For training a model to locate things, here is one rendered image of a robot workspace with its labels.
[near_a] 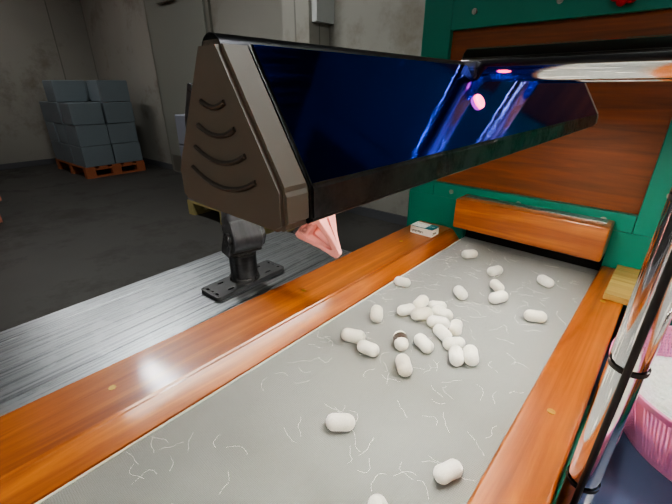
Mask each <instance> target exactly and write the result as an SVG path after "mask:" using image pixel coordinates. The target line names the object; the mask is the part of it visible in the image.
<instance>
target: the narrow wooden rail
mask: <svg viewBox="0 0 672 504"><path fill-rule="evenodd" d="M614 271H615V269H614V268H610V267H606V266H601V267H600V269H599V271H598V273H597V274H596V276H595V278H594V280H593V281H592V283H591V285H590V287H589V289H588V290H587V292H586V294H585V296H584V297H583V299H582V301H581V303H580V304H579V306H578V308H577V310H576V311H575V313H574V315H573V317H572V319H571V320H570V322H569V324H568V326H567V327H566V329H565V331H564V333H563V334H562V336H561V338H560V340H559V341H558V343H557V345H556V347H555V348H554V350H553V352H552V354H551V356H550V357H549V359H548V361H547V363H546V364H545V366H544V368H543V370H542V371H541V373H540V375H539V377H538V378H537V380H536V382H535V384H534V386H533V387H532V389H531V391H530V393H529V394H528V396H527V398H526V400H525V401H524V403H523V405H522V407H521V408H520V410H519V412H518V414H517V415H516V417H515V419H514V421H513V423H512V424H511V426H510V428H509V430H508V431H507V433H506V435H505V437H504V438H503V440H502V442H501V444H500V445H499V447H498V449H497V451H496V453H495V454H494V456H493V458H492V460H491V461H490V463H489V465H488V467H487V468H486V470H485V472H484V474H483V475H482V477H481V479H480V481H479V482H478V484H477V486H476V488H475V490H474V491H473V493H472V495H471V497H470V498H469V500H468V502H467V504H551V503H552V500H553V498H554V495H555V492H556V489H557V487H558V484H559V481H560V478H561V476H562V473H563V470H564V467H565V465H566V462H567V459H568V456H569V454H570V451H571V448H572V445H573V443H574V440H575V437H576V434H577V432H578V429H579V426H580V423H581V421H582V418H583V415H584V412H585V409H586V407H587V404H588V401H589V398H590V396H591V393H592V390H593V387H594V385H595V382H596V379H597V376H598V374H599V371H600V368H601V365H602V363H603V360H604V357H605V354H606V352H607V349H608V346H609V343H610V341H611V338H612V335H613V332H614V330H615V327H616V324H617V321H618V319H619V316H620V313H621V310H622V307H623V304H620V303H616V302H613V301H610V300H606V299H603V294H604V292H605V290H606V288H607V286H608V284H609V281H610V279H611V277H612V275H613V273H614Z"/></svg>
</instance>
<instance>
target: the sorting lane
mask: <svg viewBox="0 0 672 504"><path fill-rule="evenodd" d="M472 249H474V250H476V251H477V252H478V255H477V257H476V258H469V259H465V258H463V257H462V252H463V251H464V250H472ZM496 265H499V266H501V267H502V268H503V272H502V274H500V275H496V276H489V275H488V273H487V270H488V268H489V267H493V266H496ZM539 275H546V276H548V277H550V278H551V279H553V280H554V286H553V287H551V288H547V287H545V286H543V285H541V284H540V283H538V282H537V277H538V276H539ZM595 276H596V275H593V274H589V273H585V272H581V271H578V270H574V269H570V268H566V267H562V266H559V265H555V264H551V263H547V262H544V261H540V260H536V259H532V258H528V257H525V256H521V255H517V254H513V253H510V252H506V251H502V250H498V249H494V248H491V247H487V246H483V245H479V244H476V243H472V242H468V241H464V240H461V239H459V240H458V241H456V242H454V243H453V244H451V245H450V246H448V247H446V248H445V249H443V250H442V251H440V252H438V253H437V254H435V255H434V256H432V257H430V258H429V259H427V260H426V261H424V262H422V263H421V264H419V265H417V266H416V267H414V268H413V269H411V270H409V271H408V272H406V273H405V274H403V275H401V276H400V277H404V278H408V279H409V280H410V281H411V284H410V286H409V287H402V286H397V285H395V283H394V280H393V281H392V282H390V283H389V284H387V285H385V286H384V287H382V288H380V289H379V290H377V291H376V292H374V293H372V294H371V295H369V296H368V297H366V298H364V299H363V300H361V301H360V302H358V303H356V304H355V305H353V306H352V307H350V308H348V309H347V310H345V311H344V312H342V313H340V314H339V315H337V316H335V317H334V318H332V319H331V320H329V321H327V322H326V323H324V324H323V325H321V326H319V327H318V328H316V329H315V330H313V331H311V332H310V333H308V334H307V335H305V336H303V337H302V338H300V339H298V340H297V341H295V342H294V343H292V344H290V345H289V346H287V347H286V348H284V349H282V350H281V351H279V352H278V353H276V354H274V355H273V356H271V357H270V358H268V359H266V360H265V361H263V362H261V363H260V364H258V365H257V366H255V367H253V368H252V369H250V370H249V371H247V372H245V373H244V374H242V375H241V376H239V377H237V378H236V379H234V380H233V381H231V382H229V383H228V384H226V385H224V386H223V387H221V388H220V389H218V390H216V391H215V392H213V393H212V394H210V395H208V396H207V397H205V398H204V399H202V400H200V401H199V402H197V403H196V404H194V405H192V406H191V407H189V408H187V409H186V410H184V411H183V412H181V413H179V414H178V415H176V416H175V417H173V418H171V419H170V420H168V421H167V422H165V423H163V424H162V425H160V426H159V427H157V428H155V429H154V430H152V431H150V432H149V433H147V434H146V435H144V436H142V437H141V438H139V439H138V440H136V441H134V442H133V443H131V444H130V445H128V446H126V447H125V448H123V449H122V450H120V451H118V452H117V453H115V454H113V455H112V456H110V457H109V458H107V459H105V460H104V461H102V462H101V463H99V464H97V465H96V466H94V467H93V468H91V469H89V470H88V471H86V472H85V473H83V474H81V475H80V476H78V477H76V478H75V479H73V480H72V481H70V482H68V483H67V484H65V485H64V486H62V487H60V488H59V489H57V490H56V491H54V492H52V493H51V494H49V495H48V496H46V497H44V498H43V499H41V500H40V501H38V502H36V503H35V504H368V500H369V498H370V496H371V495H373V494H381V495H382V496H384V498H385V499H386V501H387V503H388V504H467V502H468V500H469V498H470V497H471V495H472V493H473V491H474V490H475V488H476V486H477V484H478V482H479V481H480V479H481V477H482V475H483V474H484V472H485V470H486V468H487V467H488V465H489V463H490V461H491V460H492V458H493V456H494V454H495V453H496V451H497V449H498V447H499V445H500V444H501V442H502V440H503V438H504V437H505V435H506V433H507V431H508V430H509V428H510V426H511V424H512V423H513V421H514V419H515V417H516V415H517V414H518V412H519V410H520V408H521V407H522V405H523V403H524V401H525V400H526V398H527V396H528V394H529V393H530V391H531V389H532V387H533V386H534V384H535V382H536V380H537V378H538V377H539V375H540V373H541V371H542V370H543V368H544V366H545V364H546V363H547V361H548V359H549V357H550V356H551V354H552V352H553V350H554V348H555V347H556V345H557V343H558V341H559V340H560V338H561V336H562V334H563V333H564V331H565V329H566V327H567V326H568V324H569V322H570V320H571V319H572V317H573V315H574V313H575V311H576V310H577V308H578V306H579V304H580V303H581V301H582V299H583V297H584V296H585V294H586V292H587V290H588V289H589V287H590V285H591V283H592V281H593V280H594V278H595ZM493 279H497V280H499V281H500V282H501V283H502V284H503V285H504V288H505V289H504V291H505V292H507V294H508V300H507V301H505V302H503V303H499V304H492V303H491V302H490V301H489V299H488V297H489V295H490V293H492V292H495V291H494V290H493V289H492V288H491V287H490V285H489V284H490V281H491V280H493ZM457 285H460V286H462V287H463V288H464V289H465V290H466V291H467V293H468V297H467V299H465V300H460V299H458V298H457V296H456V295H455V294H454V292H453V289H454V287H455V286H457ZM420 295H425V296H427V297H428V299H429V302H430V301H432V300H434V301H443V302H445V303H446V305H447V308H446V309H449V310H451V311H452V313H453V319H452V320H454V319H459V320H461V321H462V323H463V328H462V333H461V334H460V335H459V336H452V337H462V338H463V339H464V340H465V346H466V345H469V344H471V345H474V346H475V347H476V348H477V349H478V356H479V363H478V364H477V365H476V366H469V365H467V364H466V363H465V361H464V363H463V364H462V365H461V366H459V367H456V366H453V365H452V364H451V363H450V361H449V350H446V349H445V348H444V347H443V344H442V343H443V341H441V340H440V339H439V338H438V337H437V336H436V335H435V334H434V333H433V328H431V327H429V326H428V324H427V320H421V321H415V320H413V319H412V318H411V315H406V316H400V315H399V314H398V313H397V308H398V307H399V306H400V305H404V304H409V303H411V304H413V302H414V300H415V299H416V298H417V297H418V296H420ZM374 305H380V306H381V307H382V308H383V319H382V321H381V322H379V323H375V322H373V321H372V320H371V318H370V313H371V308H372V306H374ZM529 309H531V310H537V311H543V312H545V313H546V315H547V320H546V321H545V322H543V323H538V322H531V321H527V320H526V319H525V318H524V312H525V311H526V310H529ZM452 320H451V321H452ZM451 321H450V323H451ZM345 328H352V329H357V330H362V331H363V332H364V333H365V335H366V339H365V340H367V341H369V342H372V343H375V344H377V345H378V347H379V349H380V351H379V354H378V355H377V356H376V357H370V356H368V355H366V354H363V353H361V352H359V351H358V349H357V344H355V343H351V342H346V341H344V340H343V339H342V337H341V332H342V330H343V329H345ZM398 330H402V331H404V332H405V333H406V335H407V337H408V342H409V345H408V348H407V349H406V350H405V351H399V350H397V349H396V348H395V346H394V341H393V336H394V333H395V332H396V331H398ZM419 333H422V334H424V335H425V336H426V337H427V338H428V339H429V340H430V341H432V343H433V344H434V349H433V351H432V352H431V353H429V354H426V353H423V352H422V351H421V350H420V348H419V347H418V346H416V345H415V343H414V337H415V335H416V334H419ZM401 353H403V354H406V355H408V357H409V358H410V361H411V365H412V368H413V371H412V374H411V375H410V376H408V377H403V376H401V375H399V373H398V372H397V367H396V363H395V359H396V357H397V355H399V354H401ZM331 413H349V414H351V415H352V416H353V417H354V418H355V422H356V423H355V426H354V428H353V429H352V430H351V431H347V432H346V431H330V430H329V429H328V428H327V426H326V423H325V422H326V418H327V416H328V415H329V414H331ZM452 458H453V459H456V460H458V461H459V462H460V463H461V465H462V467H463V473H462V476H461V477H460V478H458V479H455V480H453V481H451V482H450V483H448V484H446V485H442V484H439V483H438V482H437V481H436V480H435V478H434V476H433V470H434V468H435V466H436V465H438V464H440V463H443V462H445V461H447V460H449V459H452Z"/></svg>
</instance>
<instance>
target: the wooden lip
mask: <svg viewBox="0 0 672 504"><path fill-rule="evenodd" d="M614 224H615V221H613V220H608V219H602V218H597V217H591V216H586V215H580V214H575V213H569V212H564V211H558V210H553V209H547V208H542V207H536V206H531V205H525V204H520V203H514V202H509V201H503V200H498V199H492V198H487V197H481V196H476V195H470V194H466V195H464V196H462V197H460V198H457V199H456V206H455V213H454V220H453V226H454V227H457V228H461V229H465V230H469V231H473V232H477V233H482V234H486V235H490V236H494V237H498V238H502V239H506V240H510V241H514V242H518V243H522V244H526V245H531V246H535V247H539V248H543V249H547V250H551V251H555V252H559V253H563V254H567V255H571V256H575V257H580V258H584V259H588V260H592V261H596V262H600V261H601V259H602V257H603V256H604V254H605V252H606V249H607V246H608V243H609V240H610V237H611V233H612V230H613V227H614Z"/></svg>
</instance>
